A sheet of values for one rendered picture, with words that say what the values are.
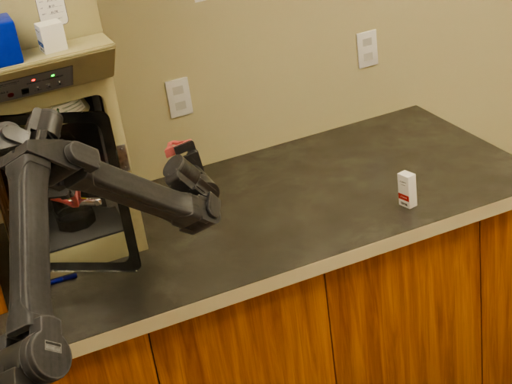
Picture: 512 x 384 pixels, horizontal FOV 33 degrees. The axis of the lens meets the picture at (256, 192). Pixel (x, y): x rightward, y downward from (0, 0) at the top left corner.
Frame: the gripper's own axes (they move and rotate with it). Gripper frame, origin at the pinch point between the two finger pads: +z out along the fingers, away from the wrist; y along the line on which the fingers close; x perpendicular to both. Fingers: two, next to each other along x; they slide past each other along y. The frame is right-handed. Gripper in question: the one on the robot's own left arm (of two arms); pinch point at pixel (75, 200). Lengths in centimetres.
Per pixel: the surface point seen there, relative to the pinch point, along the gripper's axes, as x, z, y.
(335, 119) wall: 45, 72, -74
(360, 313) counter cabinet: 54, 56, 3
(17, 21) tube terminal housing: -7.5, -26.3, -30.0
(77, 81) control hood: 1.4, -12.2, -23.9
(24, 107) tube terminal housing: -11.4, -10.8, -19.4
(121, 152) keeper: 4.0, 9.7, -19.8
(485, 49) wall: 94, 81, -105
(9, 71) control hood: -6.2, -26.1, -15.7
